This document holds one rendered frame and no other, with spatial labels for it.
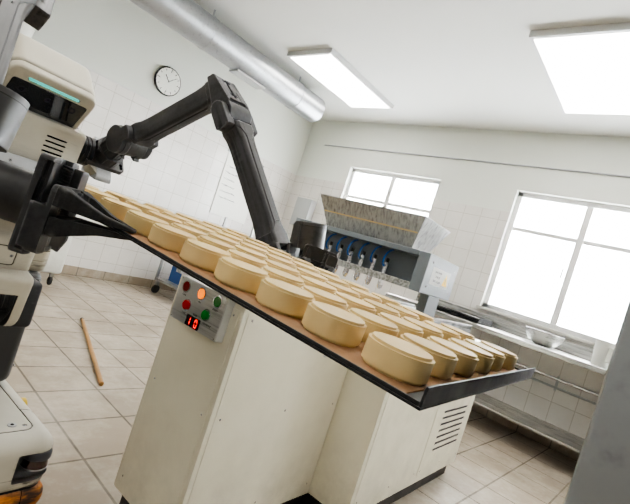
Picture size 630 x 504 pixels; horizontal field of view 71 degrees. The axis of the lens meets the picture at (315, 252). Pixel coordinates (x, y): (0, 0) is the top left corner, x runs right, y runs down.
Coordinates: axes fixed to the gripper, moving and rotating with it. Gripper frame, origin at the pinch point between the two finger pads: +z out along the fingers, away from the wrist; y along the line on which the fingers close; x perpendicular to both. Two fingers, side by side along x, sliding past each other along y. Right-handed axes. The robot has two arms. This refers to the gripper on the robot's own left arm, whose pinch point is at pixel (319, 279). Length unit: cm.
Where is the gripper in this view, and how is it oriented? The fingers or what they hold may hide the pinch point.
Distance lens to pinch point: 78.6
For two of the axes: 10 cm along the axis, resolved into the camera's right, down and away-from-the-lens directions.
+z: 1.4, 0.8, -9.9
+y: -3.5, 9.4, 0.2
